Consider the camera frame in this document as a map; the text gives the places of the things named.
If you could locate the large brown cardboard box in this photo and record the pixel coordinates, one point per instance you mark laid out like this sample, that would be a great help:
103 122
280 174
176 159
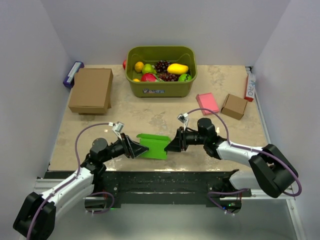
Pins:
91 93

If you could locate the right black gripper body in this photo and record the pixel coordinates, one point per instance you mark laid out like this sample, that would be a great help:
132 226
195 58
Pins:
192 138

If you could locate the dark grapes upper bunch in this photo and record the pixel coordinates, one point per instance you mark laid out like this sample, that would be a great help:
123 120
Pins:
162 66

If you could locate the green round fruit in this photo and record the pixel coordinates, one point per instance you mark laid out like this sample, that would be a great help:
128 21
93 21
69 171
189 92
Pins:
185 77

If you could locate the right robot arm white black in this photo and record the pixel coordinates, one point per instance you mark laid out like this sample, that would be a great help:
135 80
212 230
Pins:
270 170

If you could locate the dark grapes bunch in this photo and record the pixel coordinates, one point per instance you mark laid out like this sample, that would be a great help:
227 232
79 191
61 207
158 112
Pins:
168 77
162 66

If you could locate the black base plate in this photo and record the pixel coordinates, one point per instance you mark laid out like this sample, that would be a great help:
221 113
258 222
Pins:
117 188

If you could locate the olive green plastic bin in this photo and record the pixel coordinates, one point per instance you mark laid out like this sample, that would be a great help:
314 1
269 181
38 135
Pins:
151 54

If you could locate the green paper box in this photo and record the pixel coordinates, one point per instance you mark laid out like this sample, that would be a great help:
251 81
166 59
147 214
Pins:
156 145

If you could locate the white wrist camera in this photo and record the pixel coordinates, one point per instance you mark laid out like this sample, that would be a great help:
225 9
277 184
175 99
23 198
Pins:
184 119
117 129

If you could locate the red dragon fruit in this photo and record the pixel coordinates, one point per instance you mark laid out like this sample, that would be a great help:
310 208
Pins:
149 77

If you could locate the purple white box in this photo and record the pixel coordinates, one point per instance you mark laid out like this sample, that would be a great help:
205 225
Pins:
68 81

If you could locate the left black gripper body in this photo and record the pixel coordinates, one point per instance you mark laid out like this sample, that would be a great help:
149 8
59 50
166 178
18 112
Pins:
116 149

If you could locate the yellow mango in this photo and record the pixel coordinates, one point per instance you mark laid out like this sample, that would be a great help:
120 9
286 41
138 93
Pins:
177 69

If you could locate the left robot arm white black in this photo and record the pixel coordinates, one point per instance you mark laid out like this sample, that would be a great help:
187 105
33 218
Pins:
39 212

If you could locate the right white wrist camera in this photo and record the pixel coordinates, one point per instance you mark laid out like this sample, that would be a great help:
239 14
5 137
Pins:
184 119

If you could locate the red white box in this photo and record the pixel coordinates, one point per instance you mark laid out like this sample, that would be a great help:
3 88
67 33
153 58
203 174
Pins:
249 93

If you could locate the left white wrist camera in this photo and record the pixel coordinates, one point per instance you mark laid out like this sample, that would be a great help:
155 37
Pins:
117 129

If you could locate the small brown cardboard box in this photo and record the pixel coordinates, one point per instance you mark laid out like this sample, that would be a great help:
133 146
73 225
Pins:
234 106

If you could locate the pink box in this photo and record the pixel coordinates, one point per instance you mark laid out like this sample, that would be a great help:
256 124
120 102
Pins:
208 102

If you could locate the dark grapes lower bunch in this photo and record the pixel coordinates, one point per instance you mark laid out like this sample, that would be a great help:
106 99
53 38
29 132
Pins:
168 77

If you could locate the red fruit behind bin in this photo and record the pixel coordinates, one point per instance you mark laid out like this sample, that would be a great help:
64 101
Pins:
124 64

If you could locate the green pear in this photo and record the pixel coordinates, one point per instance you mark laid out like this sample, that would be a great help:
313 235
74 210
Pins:
148 68

